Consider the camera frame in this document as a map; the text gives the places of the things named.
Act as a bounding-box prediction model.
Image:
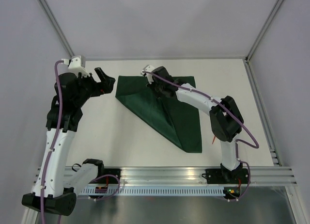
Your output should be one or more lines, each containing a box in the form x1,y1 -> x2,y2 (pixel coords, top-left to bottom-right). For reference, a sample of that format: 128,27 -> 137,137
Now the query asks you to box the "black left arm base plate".
97,168 -> 121,184

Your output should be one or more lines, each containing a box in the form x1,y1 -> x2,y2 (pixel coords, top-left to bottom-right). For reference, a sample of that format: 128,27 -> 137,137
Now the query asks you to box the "white slotted cable duct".
79,187 -> 225,197

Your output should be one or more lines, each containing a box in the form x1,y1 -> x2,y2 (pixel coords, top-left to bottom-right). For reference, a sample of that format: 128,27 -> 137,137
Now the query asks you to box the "aluminium front rail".
33,166 -> 298,187

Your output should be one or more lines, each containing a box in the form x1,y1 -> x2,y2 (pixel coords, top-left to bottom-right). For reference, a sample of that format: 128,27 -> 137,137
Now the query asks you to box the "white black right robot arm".
141,65 -> 244,183

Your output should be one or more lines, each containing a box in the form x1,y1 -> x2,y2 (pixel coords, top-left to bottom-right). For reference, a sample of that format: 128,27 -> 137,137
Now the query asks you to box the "aluminium rail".
33,166 -> 298,187
243,59 -> 282,166

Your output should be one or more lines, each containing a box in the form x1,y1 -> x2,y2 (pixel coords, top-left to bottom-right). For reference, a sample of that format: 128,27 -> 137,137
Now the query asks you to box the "aluminium frame post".
244,0 -> 285,64
37,0 -> 74,57

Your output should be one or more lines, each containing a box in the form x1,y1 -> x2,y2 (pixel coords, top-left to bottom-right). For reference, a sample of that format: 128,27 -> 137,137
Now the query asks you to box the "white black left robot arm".
22,67 -> 115,218

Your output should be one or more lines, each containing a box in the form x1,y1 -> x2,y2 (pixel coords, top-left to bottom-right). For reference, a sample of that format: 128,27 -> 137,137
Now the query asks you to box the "aluminium right side rail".
243,59 -> 282,166

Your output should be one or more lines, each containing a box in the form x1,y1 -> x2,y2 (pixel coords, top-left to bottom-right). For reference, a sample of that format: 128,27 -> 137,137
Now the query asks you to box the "aluminium left frame post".
37,0 -> 74,57

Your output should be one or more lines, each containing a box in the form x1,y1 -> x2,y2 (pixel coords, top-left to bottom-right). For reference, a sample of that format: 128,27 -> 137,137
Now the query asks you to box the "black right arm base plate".
201,168 -> 249,185

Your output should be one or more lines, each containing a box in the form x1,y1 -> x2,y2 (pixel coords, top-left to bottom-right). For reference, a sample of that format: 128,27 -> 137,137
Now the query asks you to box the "aluminium right frame post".
244,0 -> 285,64

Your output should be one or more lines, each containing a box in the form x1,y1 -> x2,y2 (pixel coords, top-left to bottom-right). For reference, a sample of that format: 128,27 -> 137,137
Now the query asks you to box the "dark green cloth napkin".
115,76 -> 202,153

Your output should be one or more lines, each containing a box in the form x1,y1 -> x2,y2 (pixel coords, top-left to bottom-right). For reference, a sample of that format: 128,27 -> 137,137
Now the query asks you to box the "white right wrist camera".
141,64 -> 155,84

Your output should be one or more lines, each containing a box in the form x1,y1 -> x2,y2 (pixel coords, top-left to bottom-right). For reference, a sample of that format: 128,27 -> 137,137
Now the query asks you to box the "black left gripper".
74,67 -> 115,107

